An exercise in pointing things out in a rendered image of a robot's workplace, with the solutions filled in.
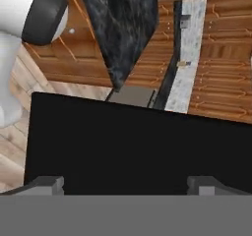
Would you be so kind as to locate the white round thing, black cap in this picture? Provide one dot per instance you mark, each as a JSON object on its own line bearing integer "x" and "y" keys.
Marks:
{"x": 42, "y": 13}

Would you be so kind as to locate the grey wall socket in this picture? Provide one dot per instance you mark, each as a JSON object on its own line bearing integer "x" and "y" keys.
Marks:
{"x": 185, "y": 21}

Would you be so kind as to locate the grey appliance front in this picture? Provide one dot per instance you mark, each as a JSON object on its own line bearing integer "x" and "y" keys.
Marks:
{"x": 131, "y": 96}

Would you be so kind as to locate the large black box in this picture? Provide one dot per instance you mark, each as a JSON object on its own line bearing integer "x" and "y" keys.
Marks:
{"x": 131, "y": 148}

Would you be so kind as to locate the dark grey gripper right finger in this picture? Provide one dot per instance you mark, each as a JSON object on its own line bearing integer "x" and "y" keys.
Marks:
{"x": 201, "y": 185}

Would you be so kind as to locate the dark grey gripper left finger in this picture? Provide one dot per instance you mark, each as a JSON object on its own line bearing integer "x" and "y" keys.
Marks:
{"x": 49, "y": 185}

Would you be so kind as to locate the wooden cupboard run with panels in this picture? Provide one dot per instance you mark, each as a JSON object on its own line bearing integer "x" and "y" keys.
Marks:
{"x": 78, "y": 59}

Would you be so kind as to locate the wooden cupboard run with grooves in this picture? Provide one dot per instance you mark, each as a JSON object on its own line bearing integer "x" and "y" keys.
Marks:
{"x": 226, "y": 66}

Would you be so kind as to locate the small tan wall switch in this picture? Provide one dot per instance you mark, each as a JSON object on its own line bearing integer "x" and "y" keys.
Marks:
{"x": 183, "y": 63}

